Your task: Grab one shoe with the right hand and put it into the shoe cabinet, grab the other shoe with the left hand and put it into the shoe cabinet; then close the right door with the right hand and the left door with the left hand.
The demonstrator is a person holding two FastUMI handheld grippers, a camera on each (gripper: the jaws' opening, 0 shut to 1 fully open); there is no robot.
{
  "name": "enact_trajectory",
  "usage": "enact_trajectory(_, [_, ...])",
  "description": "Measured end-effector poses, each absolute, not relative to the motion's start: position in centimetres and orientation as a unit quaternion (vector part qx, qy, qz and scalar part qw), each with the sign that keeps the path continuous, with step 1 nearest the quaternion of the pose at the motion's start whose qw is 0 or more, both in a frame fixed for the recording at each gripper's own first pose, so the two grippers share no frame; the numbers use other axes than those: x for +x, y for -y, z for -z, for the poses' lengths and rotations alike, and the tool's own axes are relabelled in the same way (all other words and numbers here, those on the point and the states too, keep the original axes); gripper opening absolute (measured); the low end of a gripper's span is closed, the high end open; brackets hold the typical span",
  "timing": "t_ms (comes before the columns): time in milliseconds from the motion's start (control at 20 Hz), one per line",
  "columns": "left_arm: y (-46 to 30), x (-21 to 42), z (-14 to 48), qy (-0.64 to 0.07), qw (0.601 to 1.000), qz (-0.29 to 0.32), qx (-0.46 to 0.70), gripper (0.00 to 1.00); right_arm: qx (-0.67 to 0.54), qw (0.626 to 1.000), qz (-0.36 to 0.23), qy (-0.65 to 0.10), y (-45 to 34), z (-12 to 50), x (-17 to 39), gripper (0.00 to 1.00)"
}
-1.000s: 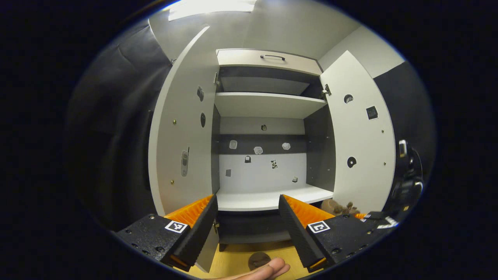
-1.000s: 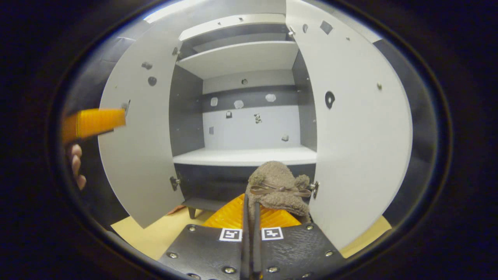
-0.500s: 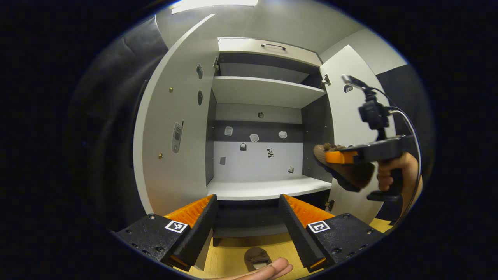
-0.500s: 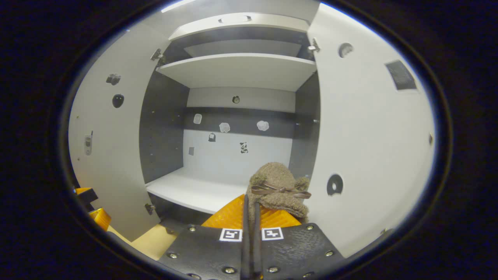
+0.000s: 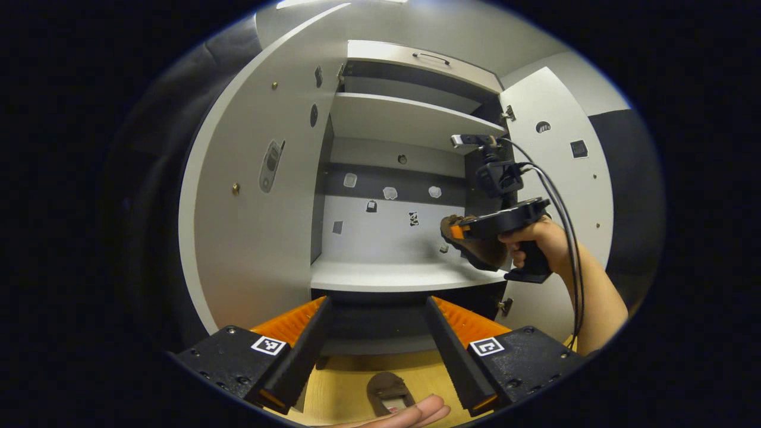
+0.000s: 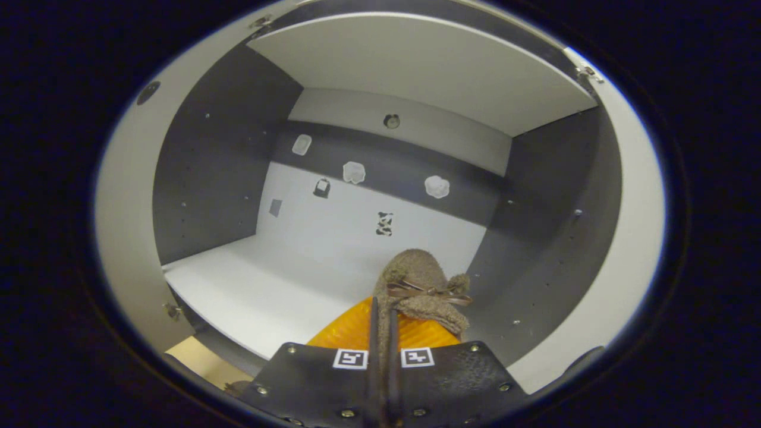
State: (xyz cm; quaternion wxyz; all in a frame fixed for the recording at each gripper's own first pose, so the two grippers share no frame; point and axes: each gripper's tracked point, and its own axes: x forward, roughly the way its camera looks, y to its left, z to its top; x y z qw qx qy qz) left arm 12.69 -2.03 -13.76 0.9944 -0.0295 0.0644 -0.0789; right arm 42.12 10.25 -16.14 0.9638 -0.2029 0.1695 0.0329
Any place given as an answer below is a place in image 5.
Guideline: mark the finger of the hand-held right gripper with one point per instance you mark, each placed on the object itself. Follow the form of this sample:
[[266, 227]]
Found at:
[[461, 230]]

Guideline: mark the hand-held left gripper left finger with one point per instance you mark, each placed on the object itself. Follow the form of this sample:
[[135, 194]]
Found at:
[[304, 361]]

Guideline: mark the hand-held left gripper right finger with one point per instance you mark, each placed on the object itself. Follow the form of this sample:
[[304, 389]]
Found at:
[[458, 362]]

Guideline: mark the brown fuzzy shoe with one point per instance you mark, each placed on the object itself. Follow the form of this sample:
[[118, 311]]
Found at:
[[386, 386], [484, 252]]

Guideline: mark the white shoe cabinet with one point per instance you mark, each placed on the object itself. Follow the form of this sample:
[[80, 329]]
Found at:
[[386, 241]]

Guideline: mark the white cabinet door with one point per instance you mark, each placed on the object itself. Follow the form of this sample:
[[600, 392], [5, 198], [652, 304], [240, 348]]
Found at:
[[588, 202], [255, 238]]

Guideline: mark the white cabinet shelf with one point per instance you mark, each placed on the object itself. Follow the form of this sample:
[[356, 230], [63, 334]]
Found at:
[[404, 119]]

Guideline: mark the white cabinet drawer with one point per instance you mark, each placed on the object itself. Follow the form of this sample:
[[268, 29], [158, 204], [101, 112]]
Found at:
[[386, 56]]

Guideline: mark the ceiling light panel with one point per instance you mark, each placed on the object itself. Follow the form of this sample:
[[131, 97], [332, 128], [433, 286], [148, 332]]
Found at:
[[339, 3]]

